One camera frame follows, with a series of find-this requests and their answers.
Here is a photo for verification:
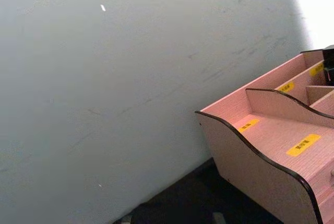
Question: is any yellow label sticker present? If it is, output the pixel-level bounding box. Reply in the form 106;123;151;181
309;63;325;77
277;81;295;93
285;133;321;157
237;118;260;133

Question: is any black table cloth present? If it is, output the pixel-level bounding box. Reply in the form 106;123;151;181
112;157;285;224

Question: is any pink wooden desk organizer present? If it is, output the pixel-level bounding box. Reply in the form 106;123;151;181
195;48;334;224

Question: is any black box in organizer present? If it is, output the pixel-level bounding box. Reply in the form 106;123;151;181
322;44;334;87

